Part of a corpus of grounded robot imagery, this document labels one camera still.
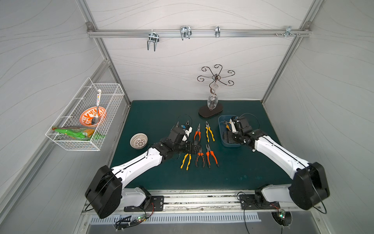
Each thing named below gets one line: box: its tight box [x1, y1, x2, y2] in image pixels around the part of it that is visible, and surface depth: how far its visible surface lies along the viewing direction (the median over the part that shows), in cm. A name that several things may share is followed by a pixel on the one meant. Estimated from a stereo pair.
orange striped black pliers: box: [195, 147, 206, 169], surface depth 90 cm
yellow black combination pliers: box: [205, 121, 216, 143], surface depth 103 cm
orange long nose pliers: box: [193, 122, 202, 141], surface depth 103 cm
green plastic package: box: [52, 126, 106, 141], surface depth 56 cm
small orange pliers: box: [205, 143, 220, 169], surface depth 92 cm
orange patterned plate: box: [79, 106, 108, 128], surface depth 69 cm
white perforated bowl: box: [129, 133, 149, 150], surface depth 97 cm
